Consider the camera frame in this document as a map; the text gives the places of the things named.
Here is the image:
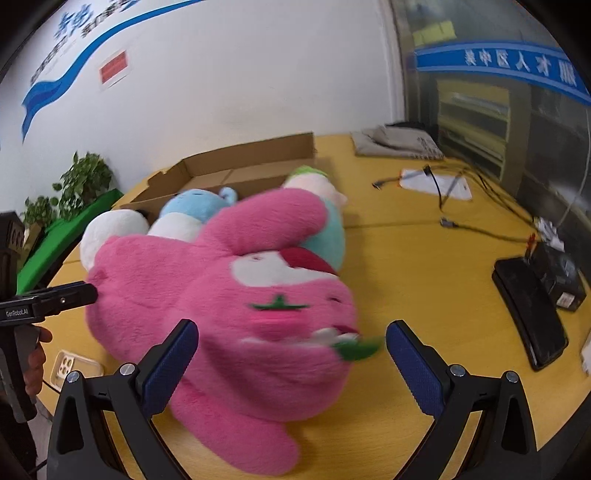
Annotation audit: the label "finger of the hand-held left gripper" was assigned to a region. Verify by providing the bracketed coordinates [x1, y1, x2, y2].
[28, 282, 99, 319]

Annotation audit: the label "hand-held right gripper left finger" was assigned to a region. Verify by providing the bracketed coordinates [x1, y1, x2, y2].
[46, 318, 200, 480]

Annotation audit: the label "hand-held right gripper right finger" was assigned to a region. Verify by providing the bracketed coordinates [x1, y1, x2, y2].
[385, 320, 539, 480]

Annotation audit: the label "pink plush toy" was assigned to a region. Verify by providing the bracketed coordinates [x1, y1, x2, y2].
[85, 188, 386, 476]

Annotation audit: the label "white plush toy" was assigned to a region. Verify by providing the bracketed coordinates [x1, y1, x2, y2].
[79, 210, 151, 271]

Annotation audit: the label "blue plush toy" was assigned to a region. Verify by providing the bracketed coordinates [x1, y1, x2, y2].
[148, 187, 238, 243]

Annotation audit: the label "teal green-haired plush toy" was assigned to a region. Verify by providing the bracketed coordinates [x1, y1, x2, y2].
[281, 165, 348, 273]

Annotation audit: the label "cardboard box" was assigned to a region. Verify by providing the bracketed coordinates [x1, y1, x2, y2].
[113, 131, 317, 222]

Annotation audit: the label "person's left hand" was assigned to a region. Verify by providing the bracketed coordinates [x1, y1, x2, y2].
[25, 327, 54, 393]

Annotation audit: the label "white phone case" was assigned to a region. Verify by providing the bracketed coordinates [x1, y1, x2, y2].
[48, 350, 105, 393]

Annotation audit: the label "green board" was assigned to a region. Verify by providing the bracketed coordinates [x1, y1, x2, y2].
[16, 189, 124, 296]

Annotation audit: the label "green potted plant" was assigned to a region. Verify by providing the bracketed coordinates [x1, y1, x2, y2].
[23, 151, 114, 227]

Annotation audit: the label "black oblong case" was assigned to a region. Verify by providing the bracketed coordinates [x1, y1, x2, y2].
[492, 257, 570, 372]

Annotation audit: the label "black box device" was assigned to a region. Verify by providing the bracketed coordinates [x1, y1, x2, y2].
[526, 240, 588, 312]

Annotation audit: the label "white paper sheet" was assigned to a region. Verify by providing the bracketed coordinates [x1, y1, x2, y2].
[399, 167, 474, 201]

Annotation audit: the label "white plug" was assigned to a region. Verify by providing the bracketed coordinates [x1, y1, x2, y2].
[534, 216, 563, 246]

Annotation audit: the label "folded grey cloth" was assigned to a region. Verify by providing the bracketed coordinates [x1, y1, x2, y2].
[351, 124, 446, 161]

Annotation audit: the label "yellow shelf rack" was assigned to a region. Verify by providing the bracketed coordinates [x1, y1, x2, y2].
[436, 78, 511, 181]

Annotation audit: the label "blue banner on glass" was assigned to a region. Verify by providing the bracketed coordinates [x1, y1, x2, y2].
[413, 41, 591, 104]

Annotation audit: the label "yellow sticky notes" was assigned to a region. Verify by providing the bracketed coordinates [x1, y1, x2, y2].
[412, 21, 458, 47]

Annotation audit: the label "black cable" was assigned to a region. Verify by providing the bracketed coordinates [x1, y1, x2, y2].
[372, 165, 539, 227]
[441, 217, 532, 243]

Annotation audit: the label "blue wave wall decal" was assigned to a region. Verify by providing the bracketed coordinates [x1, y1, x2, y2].
[21, 0, 204, 144]

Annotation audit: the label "red wall label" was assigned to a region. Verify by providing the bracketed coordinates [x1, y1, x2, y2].
[98, 48, 130, 86]

